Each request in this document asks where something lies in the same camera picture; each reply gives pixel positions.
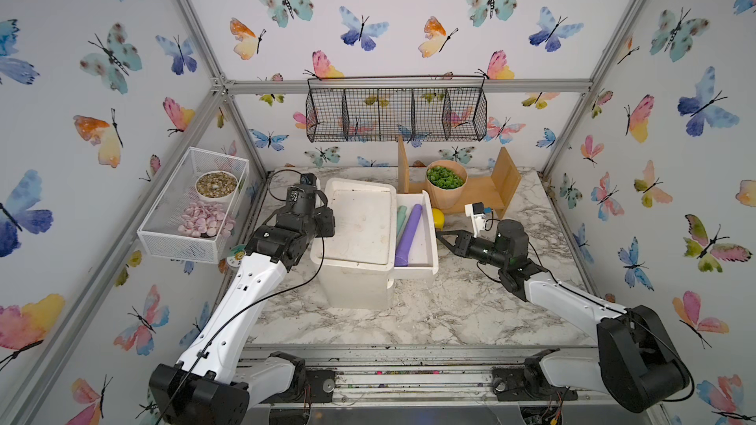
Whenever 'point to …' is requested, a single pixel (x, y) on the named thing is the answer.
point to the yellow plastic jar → (439, 218)
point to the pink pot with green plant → (446, 179)
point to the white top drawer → (422, 255)
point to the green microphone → (401, 214)
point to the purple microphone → (402, 256)
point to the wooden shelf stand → (479, 193)
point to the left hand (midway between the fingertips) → (328, 212)
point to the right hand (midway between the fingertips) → (441, 233)
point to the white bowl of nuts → (216, 186)
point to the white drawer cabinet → (357, 264)
